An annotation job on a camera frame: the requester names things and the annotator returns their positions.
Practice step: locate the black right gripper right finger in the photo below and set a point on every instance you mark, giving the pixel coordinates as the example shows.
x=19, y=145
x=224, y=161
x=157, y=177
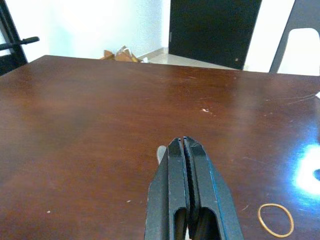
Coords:
x=210, y=190

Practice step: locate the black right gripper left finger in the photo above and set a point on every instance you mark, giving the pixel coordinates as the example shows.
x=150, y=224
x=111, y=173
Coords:
x=175, y=180

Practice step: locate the silver metal spoon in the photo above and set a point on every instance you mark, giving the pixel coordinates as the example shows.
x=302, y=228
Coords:
x=160, y=153

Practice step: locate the tan rubber band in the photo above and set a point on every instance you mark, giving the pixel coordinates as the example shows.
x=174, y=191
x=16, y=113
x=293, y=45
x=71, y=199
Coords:
x=272, y=204

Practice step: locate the black door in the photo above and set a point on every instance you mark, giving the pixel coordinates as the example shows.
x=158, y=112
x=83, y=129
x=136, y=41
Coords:
x=212, y=30

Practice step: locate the black metal stand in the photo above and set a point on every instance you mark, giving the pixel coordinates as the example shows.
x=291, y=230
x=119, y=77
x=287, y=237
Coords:
x=12, y=50

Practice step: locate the black chair frame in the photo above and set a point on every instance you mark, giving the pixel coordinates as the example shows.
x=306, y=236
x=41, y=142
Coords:
x=282, y=37

